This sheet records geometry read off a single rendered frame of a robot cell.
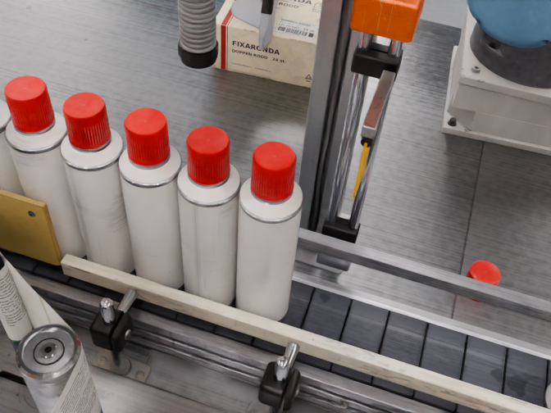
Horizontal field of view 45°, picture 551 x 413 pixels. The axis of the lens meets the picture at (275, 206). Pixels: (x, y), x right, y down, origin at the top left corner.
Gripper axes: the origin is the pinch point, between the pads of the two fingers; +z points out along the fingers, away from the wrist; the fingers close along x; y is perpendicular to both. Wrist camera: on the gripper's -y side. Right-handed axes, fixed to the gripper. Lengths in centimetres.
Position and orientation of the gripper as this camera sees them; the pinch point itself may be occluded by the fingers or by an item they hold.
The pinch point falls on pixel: (278, 23)
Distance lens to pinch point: 99.6
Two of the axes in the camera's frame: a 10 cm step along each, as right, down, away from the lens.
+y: -9.7, -2.1, 1.4
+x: -2.5, 7.2, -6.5
